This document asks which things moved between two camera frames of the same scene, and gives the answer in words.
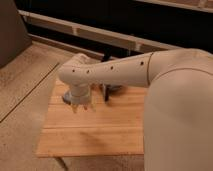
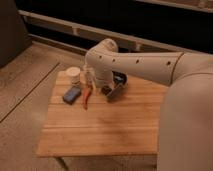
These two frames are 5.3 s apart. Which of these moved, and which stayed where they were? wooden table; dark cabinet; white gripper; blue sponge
Moved: white gripper
Stayed: dark cabinet; wooden table; blue sponge
